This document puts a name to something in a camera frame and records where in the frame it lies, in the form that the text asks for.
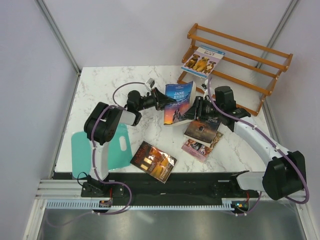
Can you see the pink illustrated children book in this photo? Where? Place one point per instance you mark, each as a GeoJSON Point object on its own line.
{"type": "Point", "coordinates": [198, 150]}

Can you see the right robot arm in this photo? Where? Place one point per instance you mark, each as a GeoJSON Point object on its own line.
{"type": "Point", "coordinates": [285, 172]}

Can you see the Jane Eyre blue book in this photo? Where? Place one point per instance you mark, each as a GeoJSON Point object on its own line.
{"type": "Point", "coordinates": [184, 94]}

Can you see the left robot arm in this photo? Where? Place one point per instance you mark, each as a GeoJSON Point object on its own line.
{"type": "Point", "coordinates": [101, 125]}

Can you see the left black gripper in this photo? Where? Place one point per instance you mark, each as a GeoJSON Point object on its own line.
{"type": "Point", "coordinates": [163, 100]}

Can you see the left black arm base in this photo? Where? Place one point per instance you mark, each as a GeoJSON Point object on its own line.
{"type": "Point", "coordinates": [93, 188]}

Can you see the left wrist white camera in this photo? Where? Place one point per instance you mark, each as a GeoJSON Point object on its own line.
{"type": "Point", "coordinates": [149, 83]}

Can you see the Tale of Two Cities book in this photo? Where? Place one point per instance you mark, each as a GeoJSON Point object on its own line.
{"type": "Point", "coordinates": [203, 131]}

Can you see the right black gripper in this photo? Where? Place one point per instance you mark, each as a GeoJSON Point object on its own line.
{"type": "Point", "coordinates": [195, 111]}

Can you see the left slotted cable duct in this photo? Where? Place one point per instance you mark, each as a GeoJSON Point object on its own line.
{"type": "Point", "coordinates": [79, 204]}

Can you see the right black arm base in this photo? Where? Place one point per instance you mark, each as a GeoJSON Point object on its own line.
{"type": "Point", "coordinates": [223, 189]}

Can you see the right slotted cable duct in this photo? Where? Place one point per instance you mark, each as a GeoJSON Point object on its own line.
{"type": "Point", "coordinates": [242, 205]}

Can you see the slotted cable duct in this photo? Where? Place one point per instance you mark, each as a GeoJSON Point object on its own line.
{"type": "Point", "coordinates": [242, 205]}
{"type": "Point", "coordinates": [79, 204]}

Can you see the orange wooden tiered rack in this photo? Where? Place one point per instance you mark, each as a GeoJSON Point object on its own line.
{"type": "Point", "coordinates": [250, 69]}

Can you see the dog cover Bark book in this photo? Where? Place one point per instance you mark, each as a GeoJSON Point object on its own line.
{"type": "Point", "coordinates": [203, 61]}

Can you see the teal plastic file folder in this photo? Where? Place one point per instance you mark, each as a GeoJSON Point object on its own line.
{"type": "Point", "coordinates": [119, 152]}

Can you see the dark orange glossy book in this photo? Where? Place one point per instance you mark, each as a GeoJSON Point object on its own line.
{"type": "Point", "coordinates": [154, 161]}

